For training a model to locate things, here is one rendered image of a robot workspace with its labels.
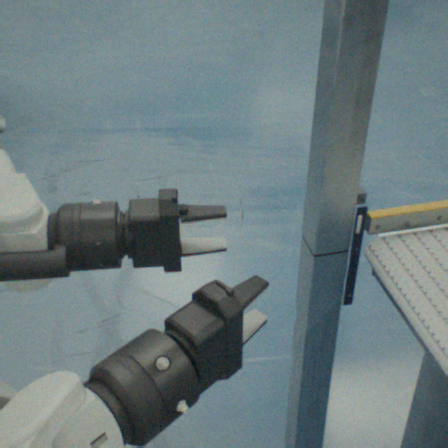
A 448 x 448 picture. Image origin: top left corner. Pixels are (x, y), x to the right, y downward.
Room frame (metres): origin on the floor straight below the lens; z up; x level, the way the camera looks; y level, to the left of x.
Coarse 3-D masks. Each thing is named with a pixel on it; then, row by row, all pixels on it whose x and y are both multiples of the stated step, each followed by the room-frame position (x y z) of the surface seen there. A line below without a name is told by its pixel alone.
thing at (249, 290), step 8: (248, 280) 0.53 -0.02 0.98; (256, 280) 0.53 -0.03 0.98; (264, 280) 0.53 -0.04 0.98; (232, 288) 0.51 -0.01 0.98; (240, 288) 0.51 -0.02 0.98; (248, 288) 0.51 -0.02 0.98; (256, 288) 0.51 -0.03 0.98; (264, 288) 0.52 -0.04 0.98; (240, 296) 0.50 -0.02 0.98; (248, 296) 0.50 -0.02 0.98; (256, 296) 0.50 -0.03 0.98; (248, 304) 0.49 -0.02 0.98
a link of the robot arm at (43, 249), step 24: (48, 216) 0.64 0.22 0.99; (72, 216) 0.63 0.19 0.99; (0, 240) 0.61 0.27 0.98; (24, 240) 0.61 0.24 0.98; (48, 240) 0.62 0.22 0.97; (72, 240) 0.61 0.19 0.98; (0, 264) 0.58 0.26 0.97; (24, 264) 0.58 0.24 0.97; (48, 264) 0.58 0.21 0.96; (72, 264) 0.60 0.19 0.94; (24, 288) 0.61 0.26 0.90
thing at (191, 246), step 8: (184, 240) 0.67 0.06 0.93; (192, 240) 0.67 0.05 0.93; (200, 240) 0.67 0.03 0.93; (208, 240) 0.67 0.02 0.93; (216, 240) 0.67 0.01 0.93; (224, 240) 0.67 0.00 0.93; (184, 248) 0.65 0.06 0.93; (192, 248) 0.65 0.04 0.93; (200, 248) 0.65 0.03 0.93; (208, 248) 0.65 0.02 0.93; (216, 248) 0.65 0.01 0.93; (224, 248) 0.65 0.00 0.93; (184, 256) 0.64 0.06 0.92
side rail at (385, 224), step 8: (368, 216) 0.78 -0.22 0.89; (392, 216) 0.78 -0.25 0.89; (400, 216) 0.78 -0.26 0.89; (408, 216) 0.78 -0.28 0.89; (416, 216) 0.79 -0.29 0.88; (424, 216) 0.79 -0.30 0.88; (432, 216) 0.79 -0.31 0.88; (440, 216) 0.79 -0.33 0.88; (368, 224) 0.77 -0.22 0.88; (376, 224) 0.77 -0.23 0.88; (384, 224) 0.77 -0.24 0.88; (392, 224) 0.78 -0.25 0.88; (400, 224) 0.78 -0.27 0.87; (416, 224) 0.79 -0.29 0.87; (424, 224) 0.79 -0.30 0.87; (432, 224) 0.79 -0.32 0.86; (440, 224) 0.80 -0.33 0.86; (368, 232) 0.77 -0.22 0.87; (376, 232) 0.77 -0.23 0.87; (384, 232) 0.77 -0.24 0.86
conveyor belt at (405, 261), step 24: (384, 240) 0.76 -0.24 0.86; (408, 240) 0.76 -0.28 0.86; (432, 240) 0.76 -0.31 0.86; (384, 264) 0.72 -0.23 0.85; (408, 264) 0.71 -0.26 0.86; (432, 264) 0.71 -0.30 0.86; (408, 288) 0.66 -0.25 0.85; (432, 288) 0.65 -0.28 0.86; (408, 312) 0.63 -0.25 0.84; (432, 312) 0.61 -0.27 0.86; (432, 336) 0.58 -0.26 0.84
